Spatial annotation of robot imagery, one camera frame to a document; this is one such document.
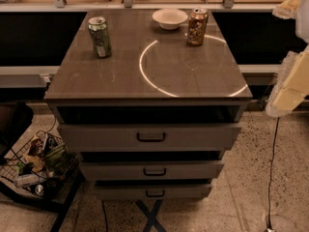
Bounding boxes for black wire basket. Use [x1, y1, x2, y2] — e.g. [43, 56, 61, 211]
[0, 130, 80, 198]

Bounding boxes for top grey drawer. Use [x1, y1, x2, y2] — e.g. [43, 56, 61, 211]
[58, 123, 240, 152]

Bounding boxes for orange soda can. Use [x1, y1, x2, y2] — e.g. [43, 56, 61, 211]
[187, 8, 209, 45]

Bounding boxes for green soda can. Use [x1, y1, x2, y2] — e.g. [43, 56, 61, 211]
[88, 16, 112, 58]

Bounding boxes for black floor cable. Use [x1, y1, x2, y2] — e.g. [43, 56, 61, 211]
[264, 116, 280, 232]

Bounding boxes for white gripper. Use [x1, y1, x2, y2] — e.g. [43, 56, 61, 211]
[266, 0, 309, 117]

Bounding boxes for middle grey drawer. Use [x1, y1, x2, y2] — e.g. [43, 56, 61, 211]
[80, 160, 224, 181]

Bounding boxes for grey drawer cabinet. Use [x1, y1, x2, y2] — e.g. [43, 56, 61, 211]
[45, 9, 252, 187]

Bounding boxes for grey drawer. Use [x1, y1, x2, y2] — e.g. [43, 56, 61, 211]
[80, 160, 224, 181]
[93, 184, 212, 200]
[58, 123, 240, 152]

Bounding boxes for white ceramic bowl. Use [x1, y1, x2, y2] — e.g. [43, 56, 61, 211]
[153, 9, 188, 30]

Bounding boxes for bottom grey drawer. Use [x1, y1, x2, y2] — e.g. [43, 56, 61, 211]
[93, 184, 212, 200]

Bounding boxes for black chair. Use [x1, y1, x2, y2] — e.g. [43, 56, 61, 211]
[0, 101, 34, 160]

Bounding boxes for snack bags in basket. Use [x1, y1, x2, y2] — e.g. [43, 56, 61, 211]
[13, 132, 78, 196]

